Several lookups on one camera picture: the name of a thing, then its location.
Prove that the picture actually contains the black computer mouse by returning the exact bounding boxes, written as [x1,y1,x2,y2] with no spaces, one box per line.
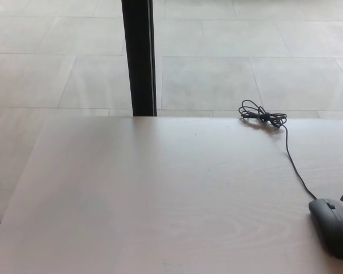
[308,198,343,260]

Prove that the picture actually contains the black mouse cable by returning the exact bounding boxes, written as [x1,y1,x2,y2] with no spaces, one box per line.
[238,99,317,200]

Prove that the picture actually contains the black vertical post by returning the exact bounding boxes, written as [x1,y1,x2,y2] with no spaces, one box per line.
[121,0,158,117]

